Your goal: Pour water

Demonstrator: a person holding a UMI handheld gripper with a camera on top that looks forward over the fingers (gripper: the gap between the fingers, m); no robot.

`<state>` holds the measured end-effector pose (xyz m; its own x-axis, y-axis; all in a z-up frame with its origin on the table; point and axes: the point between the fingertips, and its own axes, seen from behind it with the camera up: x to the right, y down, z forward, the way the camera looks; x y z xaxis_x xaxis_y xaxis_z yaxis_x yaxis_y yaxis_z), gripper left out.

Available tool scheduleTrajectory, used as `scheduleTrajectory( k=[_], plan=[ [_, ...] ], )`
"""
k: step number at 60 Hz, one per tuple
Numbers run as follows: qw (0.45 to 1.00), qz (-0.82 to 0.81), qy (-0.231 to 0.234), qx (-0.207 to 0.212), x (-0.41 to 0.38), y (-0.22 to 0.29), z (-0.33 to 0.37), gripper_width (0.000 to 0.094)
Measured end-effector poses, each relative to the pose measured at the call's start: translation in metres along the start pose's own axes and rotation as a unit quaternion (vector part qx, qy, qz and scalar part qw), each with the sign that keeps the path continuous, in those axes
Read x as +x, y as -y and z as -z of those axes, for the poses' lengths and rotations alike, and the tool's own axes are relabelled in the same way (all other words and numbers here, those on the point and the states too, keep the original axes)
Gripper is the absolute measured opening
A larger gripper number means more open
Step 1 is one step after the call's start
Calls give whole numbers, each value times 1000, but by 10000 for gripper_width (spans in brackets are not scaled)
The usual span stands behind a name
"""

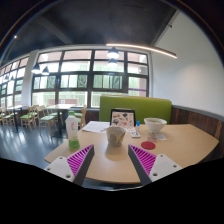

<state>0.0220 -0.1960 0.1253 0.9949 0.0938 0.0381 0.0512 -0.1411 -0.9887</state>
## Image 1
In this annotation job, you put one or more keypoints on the wooden chair green seat left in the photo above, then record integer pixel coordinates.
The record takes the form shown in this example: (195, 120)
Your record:
(29, 119)

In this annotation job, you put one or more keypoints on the red round coaster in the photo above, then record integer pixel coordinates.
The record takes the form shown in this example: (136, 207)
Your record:
(148, 145)

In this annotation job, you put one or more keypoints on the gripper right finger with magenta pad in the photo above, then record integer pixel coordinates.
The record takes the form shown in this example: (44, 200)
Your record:
(150, 167)

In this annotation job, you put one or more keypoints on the black framed picture stand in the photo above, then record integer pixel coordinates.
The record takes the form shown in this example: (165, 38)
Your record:
(124, 118)

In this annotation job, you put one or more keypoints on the white ceramic bowl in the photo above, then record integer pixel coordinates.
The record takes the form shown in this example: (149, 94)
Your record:
(155, 124)

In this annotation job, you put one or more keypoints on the green booth sofa back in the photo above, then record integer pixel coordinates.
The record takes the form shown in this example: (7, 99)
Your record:
(144, 107)

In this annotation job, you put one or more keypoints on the small blue capped bottle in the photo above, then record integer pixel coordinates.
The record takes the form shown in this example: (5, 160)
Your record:
(137, 125)

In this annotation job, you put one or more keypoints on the long linear ceiling light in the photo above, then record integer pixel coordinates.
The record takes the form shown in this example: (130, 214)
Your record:
(150, 48)

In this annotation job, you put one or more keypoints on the white patterned paper cup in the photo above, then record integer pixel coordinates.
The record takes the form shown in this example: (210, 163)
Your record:
(115, 135)

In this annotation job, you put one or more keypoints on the white paper sheets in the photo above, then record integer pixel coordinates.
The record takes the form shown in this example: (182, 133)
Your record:
(96, 126)

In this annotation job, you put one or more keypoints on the black pendant lamp left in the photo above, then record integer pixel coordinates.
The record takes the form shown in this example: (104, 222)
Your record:
(36, 69)

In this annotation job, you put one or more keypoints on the black pendant lamp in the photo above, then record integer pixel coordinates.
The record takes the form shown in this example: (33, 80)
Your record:
(36, 69)
(113, 53)

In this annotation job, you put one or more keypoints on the wooden chair near window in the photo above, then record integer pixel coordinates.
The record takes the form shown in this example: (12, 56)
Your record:
(81, 117)

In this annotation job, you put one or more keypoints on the wooden dining table background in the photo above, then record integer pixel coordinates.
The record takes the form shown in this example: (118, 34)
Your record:
(61, 132)

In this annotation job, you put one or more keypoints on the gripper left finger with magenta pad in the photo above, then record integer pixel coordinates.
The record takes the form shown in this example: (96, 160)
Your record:
(74, 167)

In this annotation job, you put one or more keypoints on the small white black device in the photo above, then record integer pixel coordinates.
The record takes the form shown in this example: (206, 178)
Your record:
(135, 135)

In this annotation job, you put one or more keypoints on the white bottle with green liquid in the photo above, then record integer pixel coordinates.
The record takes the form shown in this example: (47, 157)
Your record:
(72, 131)

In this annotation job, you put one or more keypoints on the small white card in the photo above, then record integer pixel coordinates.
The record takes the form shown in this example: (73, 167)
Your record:
(161, 137)

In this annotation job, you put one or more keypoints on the wooden chair green seat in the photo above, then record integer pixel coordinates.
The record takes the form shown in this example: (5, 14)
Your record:
(44, 119)
(29, 119)

